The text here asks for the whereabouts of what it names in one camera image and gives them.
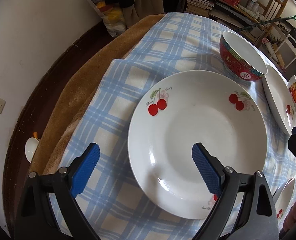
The brown flower blanket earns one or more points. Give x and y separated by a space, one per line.
78 93

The white spoon on floor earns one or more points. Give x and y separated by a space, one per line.
31 146

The wooden shelf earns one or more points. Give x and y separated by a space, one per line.
259 10

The red bowl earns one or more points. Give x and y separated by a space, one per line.
241 57

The stack of books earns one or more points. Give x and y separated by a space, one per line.
199 7

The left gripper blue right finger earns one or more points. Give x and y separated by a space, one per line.
209 167

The blue plaid cloth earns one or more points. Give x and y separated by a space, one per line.
112 201

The brown coat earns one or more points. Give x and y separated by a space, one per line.
140 9

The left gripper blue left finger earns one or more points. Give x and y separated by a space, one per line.
82 167

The white utility cart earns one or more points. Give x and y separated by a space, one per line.
283 54

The cherry plate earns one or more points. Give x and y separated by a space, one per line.
279 100
180 111
283 196

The black reaching pole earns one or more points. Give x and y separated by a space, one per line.
266 22

